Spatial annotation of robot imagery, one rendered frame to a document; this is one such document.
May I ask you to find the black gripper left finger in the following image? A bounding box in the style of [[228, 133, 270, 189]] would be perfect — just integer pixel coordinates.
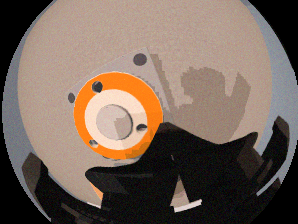
[[85, 123, 180, 206]]

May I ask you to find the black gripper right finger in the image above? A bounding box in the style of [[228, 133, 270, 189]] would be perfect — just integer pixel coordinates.
[[164, 121, 258, 202]]

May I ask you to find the orange round plate with centre hole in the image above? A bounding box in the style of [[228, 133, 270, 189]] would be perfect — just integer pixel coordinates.
[[73, 71, 162, 160]]

